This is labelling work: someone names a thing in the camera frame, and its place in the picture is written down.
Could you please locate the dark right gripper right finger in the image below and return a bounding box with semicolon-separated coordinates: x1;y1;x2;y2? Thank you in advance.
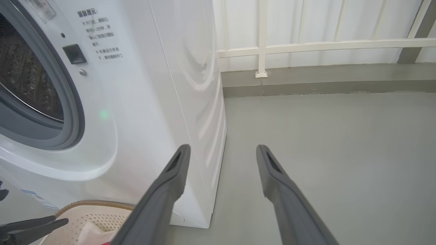
256;144;340;245

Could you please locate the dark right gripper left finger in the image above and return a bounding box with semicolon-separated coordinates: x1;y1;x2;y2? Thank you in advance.
110;144;191;245

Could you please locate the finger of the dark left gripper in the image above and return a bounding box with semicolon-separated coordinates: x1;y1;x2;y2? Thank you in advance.
0;215;57;235
6;218;69;245

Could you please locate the white garment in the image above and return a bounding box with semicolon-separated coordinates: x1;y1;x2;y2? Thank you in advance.
76;222;119;245

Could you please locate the cream laundry basket brown rim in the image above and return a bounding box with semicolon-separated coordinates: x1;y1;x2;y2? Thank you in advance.
40;200;137;245

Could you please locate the white washing machine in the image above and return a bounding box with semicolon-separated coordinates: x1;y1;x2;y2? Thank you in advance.
0;0;228;229

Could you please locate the small white machine sticker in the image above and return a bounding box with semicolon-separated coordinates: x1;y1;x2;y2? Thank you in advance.
25;0;57;22

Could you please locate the blue energy label sticker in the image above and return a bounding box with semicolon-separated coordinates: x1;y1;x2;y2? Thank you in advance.
20;189;59;209

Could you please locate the white metal railing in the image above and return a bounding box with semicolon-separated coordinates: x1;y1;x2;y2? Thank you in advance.
217;0;436;79

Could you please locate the grey metal post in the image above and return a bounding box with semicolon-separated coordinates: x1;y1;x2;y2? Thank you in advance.
396;0;436;65

